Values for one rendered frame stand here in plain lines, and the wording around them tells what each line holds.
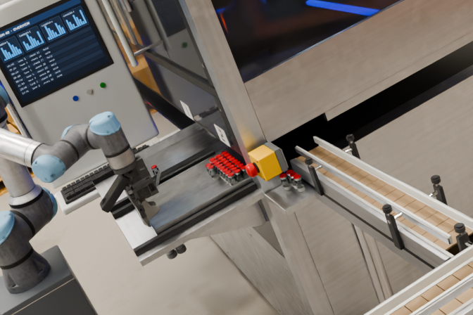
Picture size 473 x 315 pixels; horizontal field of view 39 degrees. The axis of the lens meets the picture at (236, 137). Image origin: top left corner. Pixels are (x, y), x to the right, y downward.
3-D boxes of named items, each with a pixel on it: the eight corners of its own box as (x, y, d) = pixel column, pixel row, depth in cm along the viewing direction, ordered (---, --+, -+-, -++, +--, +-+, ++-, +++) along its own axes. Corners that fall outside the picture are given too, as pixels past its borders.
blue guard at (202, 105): (105, 53, 365) (91, 23, 358) (243, 152, 193) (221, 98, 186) (104, 54, 365) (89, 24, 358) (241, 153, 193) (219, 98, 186)
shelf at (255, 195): (205, 126, 258) (204, 121, 258) (286, 184, 196) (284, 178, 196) (94, 185, 247) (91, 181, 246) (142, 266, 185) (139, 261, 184)
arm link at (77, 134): (47, 140, 185) (74, 137, 179) (72, 120, 193) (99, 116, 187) (60, 164, 188) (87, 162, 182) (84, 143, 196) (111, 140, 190)
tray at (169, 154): (208, 125, 253) (205, 117, 252) (234, 143, 230) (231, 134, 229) (129, 167, 245) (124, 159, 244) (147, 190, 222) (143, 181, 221)
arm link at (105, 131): (97, 111, 186) (119, 107, 181) (113, 144, 190) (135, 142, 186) (79, 125, 180) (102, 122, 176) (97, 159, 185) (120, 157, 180)
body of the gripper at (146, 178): (160, 195, 189) (143, 159, 185) (133, 209, 187) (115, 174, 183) (153, 185, 196) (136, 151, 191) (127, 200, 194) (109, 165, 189)
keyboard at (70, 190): (149, 146, 276) (146, 141, 275) (158, 156, 264) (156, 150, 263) (60, 193, 267) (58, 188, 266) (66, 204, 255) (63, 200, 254)
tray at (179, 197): (226, 158, 222) (223, 149, 220) (260, 183, 199) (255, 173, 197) (136, 208, 214) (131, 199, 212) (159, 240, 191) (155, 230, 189)
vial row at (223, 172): (218, 168, 217) (213, 156, 215) (240, 185, 201) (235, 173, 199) (212, 171, 216) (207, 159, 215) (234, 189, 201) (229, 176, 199)
